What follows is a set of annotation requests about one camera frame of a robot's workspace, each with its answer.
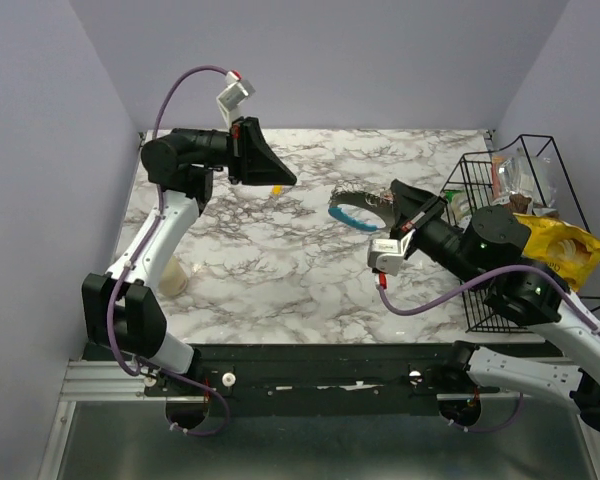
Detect clear snack packet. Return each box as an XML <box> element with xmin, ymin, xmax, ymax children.
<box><xmin>491</xmin><ymin>148</ymin><xmax>555</xmax><ymax>206</ymax></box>

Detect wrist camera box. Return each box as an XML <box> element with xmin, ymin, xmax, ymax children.
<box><xmin>367</xmin><ymin>232</ymin><xmax>413</xmax><ymax>276</ymax></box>
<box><xmin>216</xmin><ymin>79</ymin><xmax>255</xmax><ymax>128</ymax></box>

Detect yellow chips bag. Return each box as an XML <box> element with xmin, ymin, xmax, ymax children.
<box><xmin>514</xmin><ymin>213</ymin><xmax>600</xmax><ymax>292</ymax></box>

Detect black mounting rail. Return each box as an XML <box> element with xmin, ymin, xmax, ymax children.
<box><xmin>144</xmin><ymin>342</ymin><xmax>496</xmax><ymax>425</ymax></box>

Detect purple cable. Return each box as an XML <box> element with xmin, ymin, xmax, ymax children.
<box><xmin>377</xmin><ymin>264</ymin><xmax>600</xmax><ymax>434</ymax></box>
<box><xmin>105</xmin><ymin>65</ymin><xmax>241</xmax><ymax>437</ymax></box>

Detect black wire basket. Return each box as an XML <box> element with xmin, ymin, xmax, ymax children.
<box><xmin>442</xmin><ymin>134</ymin><xmax>600</xmax><ymax>313</ymax></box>

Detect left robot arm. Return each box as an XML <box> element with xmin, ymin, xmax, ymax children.
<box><xmin>81</xmin><ymin>117</ymin><xmax>297</xmax><ymax>395</ymax></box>

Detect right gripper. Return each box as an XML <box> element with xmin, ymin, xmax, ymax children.
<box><xmin>389</xmin><ymin>178</ymin><xmax>486</xmax><ymax>288</ymax></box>

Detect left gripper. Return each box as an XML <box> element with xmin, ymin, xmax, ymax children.
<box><xmin>173</xmin><ymin>116</ymin><xmax>297</xmax><ymax>186</ymax></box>

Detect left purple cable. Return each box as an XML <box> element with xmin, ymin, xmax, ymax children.
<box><xmin>105</xmin><ymin>65</ymin><xmax>241</xmax><ymax>437</ymax></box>

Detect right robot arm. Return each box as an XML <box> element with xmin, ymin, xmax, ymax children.
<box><xmin>390</xmin><ymin>180</ymin><xmax>600</xmax><ymax>432</ymax></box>

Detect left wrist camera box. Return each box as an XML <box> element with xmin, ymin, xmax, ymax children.
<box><xmin>216</xmin><ymin>79</ymin><xmax>255</xmax><ymax>128</ymax></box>

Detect grey curved keyring holder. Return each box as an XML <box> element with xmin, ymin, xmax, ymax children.
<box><xmin>328</xmin><ymin>182</ymin><xmax>394</xmax><ymax>231</ymax></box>

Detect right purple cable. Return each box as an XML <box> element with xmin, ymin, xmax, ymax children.
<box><xmin>377</xmin><ymin>264</ymin><xmax>600</xmax><ymax>434</ymax></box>

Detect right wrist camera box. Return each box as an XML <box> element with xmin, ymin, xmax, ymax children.
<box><xmin>367</xmin><ymin>232</ymin><xmax>413</xmax><ymax>276</ymax></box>

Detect blue key tag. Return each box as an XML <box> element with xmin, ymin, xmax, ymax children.
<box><xmin>328</xmin><ymin>206</ymin><xmax>381</xmax><ymax>233</ymax></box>

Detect green snack packet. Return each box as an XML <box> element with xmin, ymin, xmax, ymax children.
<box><xmin>444</xmin><ymin>188</ymin><xmax>479</xmax><ymax>230</ymax></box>

